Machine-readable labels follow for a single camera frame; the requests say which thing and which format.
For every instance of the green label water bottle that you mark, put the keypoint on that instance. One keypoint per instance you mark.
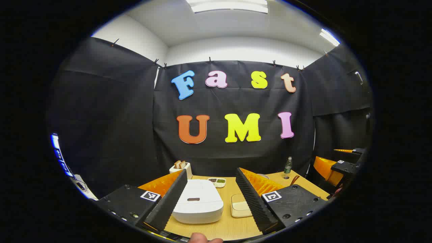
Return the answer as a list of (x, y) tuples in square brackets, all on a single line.
[(288, 166)]

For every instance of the white divided grain dish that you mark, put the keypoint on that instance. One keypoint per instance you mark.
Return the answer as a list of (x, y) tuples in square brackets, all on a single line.
[(216, 182)]

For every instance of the white round plate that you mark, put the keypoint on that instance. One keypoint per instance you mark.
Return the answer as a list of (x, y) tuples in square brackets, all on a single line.
[(264, 176)]

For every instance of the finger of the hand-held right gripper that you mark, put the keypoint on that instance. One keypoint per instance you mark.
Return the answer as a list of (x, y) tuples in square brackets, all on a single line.
[(357, 151), (344, 167)]

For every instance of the white rice cooker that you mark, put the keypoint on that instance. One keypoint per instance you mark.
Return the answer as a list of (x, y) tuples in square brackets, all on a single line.
[(199, 209)]

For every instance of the small ceiling light panel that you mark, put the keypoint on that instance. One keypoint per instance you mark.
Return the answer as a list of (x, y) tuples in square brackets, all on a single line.
[(329, 37)]

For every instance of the toast slice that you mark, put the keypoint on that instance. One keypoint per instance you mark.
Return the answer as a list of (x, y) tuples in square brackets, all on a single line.
[(183, 164), (177, 164)]

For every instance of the long ceiling light panel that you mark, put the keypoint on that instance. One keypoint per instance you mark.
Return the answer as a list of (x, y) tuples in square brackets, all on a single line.
[(229, 6)]

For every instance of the brown wooden spoon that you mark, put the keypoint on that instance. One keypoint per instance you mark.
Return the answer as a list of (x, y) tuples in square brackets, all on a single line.
[(294, 180)]

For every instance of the clear container of rice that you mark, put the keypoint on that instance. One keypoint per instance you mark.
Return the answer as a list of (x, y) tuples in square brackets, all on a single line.
[(240, 207)]

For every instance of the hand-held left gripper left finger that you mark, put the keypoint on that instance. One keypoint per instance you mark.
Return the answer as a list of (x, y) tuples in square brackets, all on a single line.
[(168, 202)]

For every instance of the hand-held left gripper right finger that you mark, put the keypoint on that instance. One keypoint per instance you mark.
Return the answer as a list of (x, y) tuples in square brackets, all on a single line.
[(251, 202)]

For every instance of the computer monitor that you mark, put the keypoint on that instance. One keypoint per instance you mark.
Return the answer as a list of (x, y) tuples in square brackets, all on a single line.
[(59, 153)]

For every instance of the black backdrop cloth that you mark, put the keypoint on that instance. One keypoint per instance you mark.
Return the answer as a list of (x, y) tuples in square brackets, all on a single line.
[(236, 101)]

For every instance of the white side desk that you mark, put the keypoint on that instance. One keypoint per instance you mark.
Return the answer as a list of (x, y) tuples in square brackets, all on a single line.
[(84, 187)]

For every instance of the white toaster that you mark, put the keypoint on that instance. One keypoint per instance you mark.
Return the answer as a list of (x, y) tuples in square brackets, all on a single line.
[(187, 170)]

